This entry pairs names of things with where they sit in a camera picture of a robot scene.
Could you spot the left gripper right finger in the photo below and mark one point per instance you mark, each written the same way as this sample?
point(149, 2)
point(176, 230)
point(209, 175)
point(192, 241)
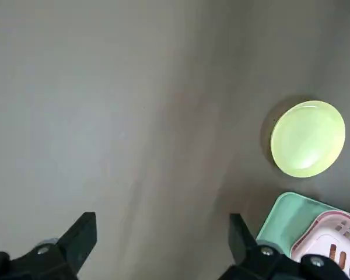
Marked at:
point(259, 262)

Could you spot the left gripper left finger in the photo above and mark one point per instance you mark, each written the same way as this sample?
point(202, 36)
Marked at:
point(46, 262)

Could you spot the green rectangular tray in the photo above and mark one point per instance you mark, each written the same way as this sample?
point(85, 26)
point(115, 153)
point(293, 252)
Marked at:
point(280, 216)

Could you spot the small pink plastic basket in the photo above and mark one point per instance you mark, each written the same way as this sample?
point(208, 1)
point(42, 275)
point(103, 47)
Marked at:
point(315, 233)

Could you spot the yellow round plate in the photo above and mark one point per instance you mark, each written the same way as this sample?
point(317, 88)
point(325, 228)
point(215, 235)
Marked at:
point(307, 140)

